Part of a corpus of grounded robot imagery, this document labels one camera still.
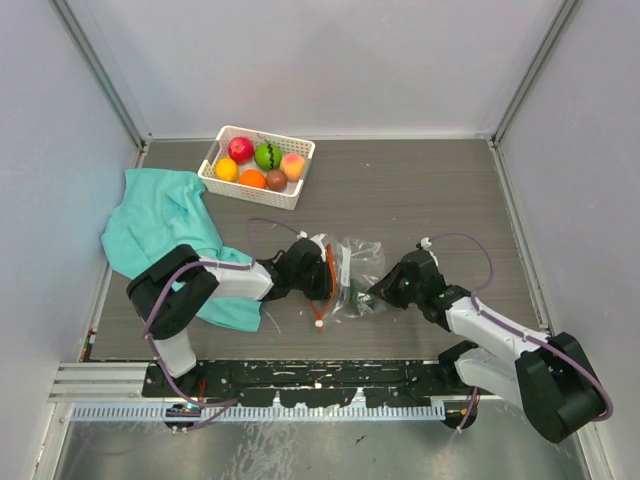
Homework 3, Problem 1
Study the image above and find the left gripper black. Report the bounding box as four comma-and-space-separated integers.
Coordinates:
291, 255, 342, 300

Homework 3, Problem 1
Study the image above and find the clear zip bag orange seal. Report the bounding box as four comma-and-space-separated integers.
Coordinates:
311, 234, 386, 331

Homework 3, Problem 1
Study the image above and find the dark green fake avocado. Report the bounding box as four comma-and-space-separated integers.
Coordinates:
347, 279, 375, 317

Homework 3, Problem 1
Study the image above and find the brown fake kiwi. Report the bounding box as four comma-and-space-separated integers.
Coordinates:
266, 169, 288, 192

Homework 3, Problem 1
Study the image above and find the fake peach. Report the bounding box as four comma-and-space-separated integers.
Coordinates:
280, 153, 306, 182

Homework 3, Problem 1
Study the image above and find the orange fake orange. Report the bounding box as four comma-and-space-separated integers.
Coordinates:
238, 169, 266, 189

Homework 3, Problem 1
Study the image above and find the green fake fruit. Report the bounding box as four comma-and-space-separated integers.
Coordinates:
254, 142, 282, 171

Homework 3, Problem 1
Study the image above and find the yellow fake lemon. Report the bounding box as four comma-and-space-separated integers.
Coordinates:
214, 157, 240, 183

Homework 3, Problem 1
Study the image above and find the red fake apple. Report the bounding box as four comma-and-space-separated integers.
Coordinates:
227, 136, 255, 165

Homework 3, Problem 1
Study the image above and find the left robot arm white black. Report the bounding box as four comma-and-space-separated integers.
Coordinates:
126, 233, 335, 396

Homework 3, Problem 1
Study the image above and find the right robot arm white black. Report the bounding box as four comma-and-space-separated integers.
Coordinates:
369, 249, 613, 443

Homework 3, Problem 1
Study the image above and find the white perforated plastic basket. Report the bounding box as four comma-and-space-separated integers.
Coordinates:
197, 125, 316, 210

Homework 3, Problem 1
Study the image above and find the teal cloth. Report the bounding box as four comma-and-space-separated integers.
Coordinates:
100, 168, 264, 333

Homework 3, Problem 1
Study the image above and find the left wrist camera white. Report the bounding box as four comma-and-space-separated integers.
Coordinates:
296, 230, 326, 251

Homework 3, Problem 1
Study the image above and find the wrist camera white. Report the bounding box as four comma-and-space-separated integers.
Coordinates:
416, 237, 439, 264
296, 230, 326, 251

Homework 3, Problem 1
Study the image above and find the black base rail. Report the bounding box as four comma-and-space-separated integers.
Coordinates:
174, 360, 472, 408

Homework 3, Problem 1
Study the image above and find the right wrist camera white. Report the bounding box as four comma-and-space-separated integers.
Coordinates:
416, 237, 439, 264

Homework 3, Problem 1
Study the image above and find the grey slotted cable duct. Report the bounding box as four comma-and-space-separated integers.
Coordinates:
71, 401, 446, 422

